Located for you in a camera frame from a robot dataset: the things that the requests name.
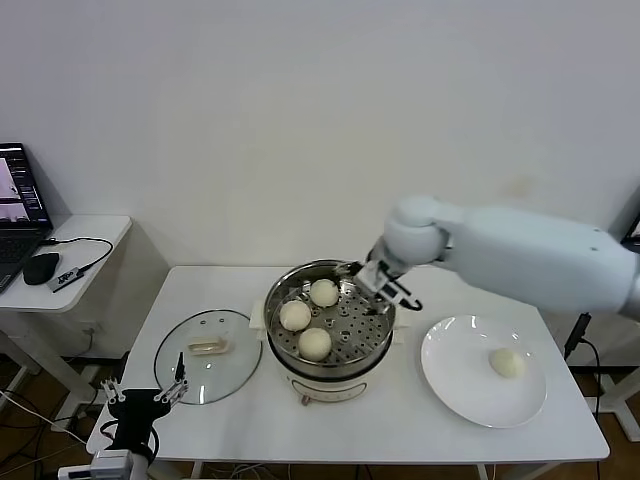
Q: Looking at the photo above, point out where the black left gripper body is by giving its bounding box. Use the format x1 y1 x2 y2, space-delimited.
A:
108 389 174 451

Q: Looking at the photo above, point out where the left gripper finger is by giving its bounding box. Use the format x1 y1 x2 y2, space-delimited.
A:
101 352 131 405
153 351 190 404

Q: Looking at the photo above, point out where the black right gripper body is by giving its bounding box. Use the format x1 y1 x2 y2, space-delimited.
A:
355 259 389 296

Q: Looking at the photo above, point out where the white steamed baozi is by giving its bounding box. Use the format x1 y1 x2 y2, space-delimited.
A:
298 327 333 362
488 347 527 379
309 278 341 308
278 299 312 332

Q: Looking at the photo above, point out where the round glass pot lid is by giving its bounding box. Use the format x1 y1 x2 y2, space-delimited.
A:
153 309 264 406

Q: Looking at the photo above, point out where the steel steamer basket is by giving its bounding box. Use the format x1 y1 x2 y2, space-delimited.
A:
248 258 412 369

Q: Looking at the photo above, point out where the cream electric pot base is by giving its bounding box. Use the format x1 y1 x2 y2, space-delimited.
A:
267 327 407 407

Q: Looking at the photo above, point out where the white round plate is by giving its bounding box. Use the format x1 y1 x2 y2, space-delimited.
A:
419 314 549 429

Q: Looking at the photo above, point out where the grey usb hub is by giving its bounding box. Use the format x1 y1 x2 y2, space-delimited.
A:
48 267 84 294

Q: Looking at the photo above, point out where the white side table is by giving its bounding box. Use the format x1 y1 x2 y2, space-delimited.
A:
0 214 171 421

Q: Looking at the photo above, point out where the black computer mouse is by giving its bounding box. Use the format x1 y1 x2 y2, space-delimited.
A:
23 252 61 287

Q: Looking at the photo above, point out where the black open laptop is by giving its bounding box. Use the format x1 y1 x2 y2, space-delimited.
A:
0 143 55 295

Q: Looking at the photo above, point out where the dark laptop on desk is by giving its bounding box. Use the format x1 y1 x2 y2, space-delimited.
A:
622 188 640 247

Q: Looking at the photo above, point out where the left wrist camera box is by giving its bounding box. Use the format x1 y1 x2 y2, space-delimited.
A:
92 448 135 471

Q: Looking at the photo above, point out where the black power adapter cable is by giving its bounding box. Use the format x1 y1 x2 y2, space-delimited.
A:
563 309 604 416

